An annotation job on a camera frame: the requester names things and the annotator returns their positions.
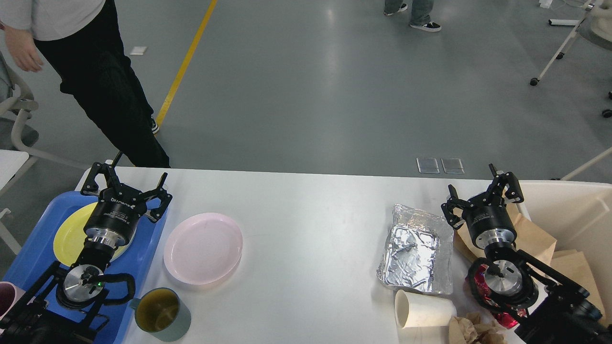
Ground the pink plate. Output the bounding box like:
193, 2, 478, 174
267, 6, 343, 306
163, 213, 243, 287

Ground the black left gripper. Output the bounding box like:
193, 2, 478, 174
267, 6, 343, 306
80, 162, 173, 248

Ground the pink ribbed cup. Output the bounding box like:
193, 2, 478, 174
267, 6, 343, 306
0, 281, 25, 320

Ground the white office chair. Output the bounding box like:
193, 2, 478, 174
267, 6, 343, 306
0, 55, 87, 170

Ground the person in black trousers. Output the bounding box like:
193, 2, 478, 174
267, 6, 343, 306
1, 0, 170, 168

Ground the crumpled aluminium foil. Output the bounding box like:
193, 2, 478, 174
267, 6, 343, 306
376, 204, 454, 295

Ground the white side table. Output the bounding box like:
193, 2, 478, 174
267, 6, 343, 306
0, 150, 29, 256

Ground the red crushed can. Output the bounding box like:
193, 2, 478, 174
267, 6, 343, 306
465, 258, 533, 329

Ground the crumpled brown paper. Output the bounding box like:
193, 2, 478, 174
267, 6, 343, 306
448, 312, 507, 344

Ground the white wheeled stand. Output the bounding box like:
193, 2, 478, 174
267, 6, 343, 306
529, 0, 611, 86

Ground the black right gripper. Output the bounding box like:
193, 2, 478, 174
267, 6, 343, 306
441, 163, 525, 249

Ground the white paper cup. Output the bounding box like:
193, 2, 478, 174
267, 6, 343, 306
395, 290, 457, 329

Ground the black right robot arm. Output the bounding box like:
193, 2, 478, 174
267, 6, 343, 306
441, 165, 612, 344

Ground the green mug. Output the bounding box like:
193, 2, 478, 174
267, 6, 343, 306
128, 287, 192, 343

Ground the yellow plate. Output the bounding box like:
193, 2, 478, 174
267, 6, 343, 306
53, 203, 131, 266

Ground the brown paper bag in bin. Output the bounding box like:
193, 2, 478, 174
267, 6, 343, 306
550, 249, 606, 323

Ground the white waste bin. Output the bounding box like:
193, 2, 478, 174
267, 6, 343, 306
520, 181, 612, 324

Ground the person in jeans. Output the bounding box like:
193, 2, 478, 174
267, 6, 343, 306
384, 0, 442, 32

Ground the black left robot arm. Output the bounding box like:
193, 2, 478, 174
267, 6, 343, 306
1, 162, 172, 344

